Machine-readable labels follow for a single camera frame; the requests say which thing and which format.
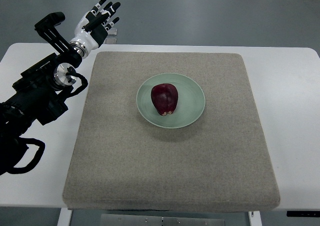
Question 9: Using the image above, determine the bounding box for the upper clear floor marker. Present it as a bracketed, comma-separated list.
[108, 27, 118, 36]

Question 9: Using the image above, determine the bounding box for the pale green plate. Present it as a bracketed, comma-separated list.
[136, 73, 206, 129]

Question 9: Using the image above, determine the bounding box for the metal table base plate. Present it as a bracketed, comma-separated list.
[100, 214, 226, 226]

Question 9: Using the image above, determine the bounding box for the black table control panel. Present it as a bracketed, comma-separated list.
[286, 211, 320, 218]

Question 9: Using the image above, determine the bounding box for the white table leg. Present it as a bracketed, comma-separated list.
[57, 208, 73, 226]

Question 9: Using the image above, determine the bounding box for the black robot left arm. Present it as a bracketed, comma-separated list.
[0, 12, 88, 174]

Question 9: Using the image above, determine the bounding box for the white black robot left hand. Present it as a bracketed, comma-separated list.
[70, 0, 121, 59]

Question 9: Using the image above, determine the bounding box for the clear floor marker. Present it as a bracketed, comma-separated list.
[108, 27, 118, 36]
[104, 37, 117, 44]

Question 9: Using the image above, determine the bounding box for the beige felt mat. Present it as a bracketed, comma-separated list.
[62, 51, 280, 212]

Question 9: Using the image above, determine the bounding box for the lower clear floor marker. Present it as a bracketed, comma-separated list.
[104, 37, 117, 44]

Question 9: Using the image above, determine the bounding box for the red apple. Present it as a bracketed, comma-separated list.
[150, 83, 179, 116]

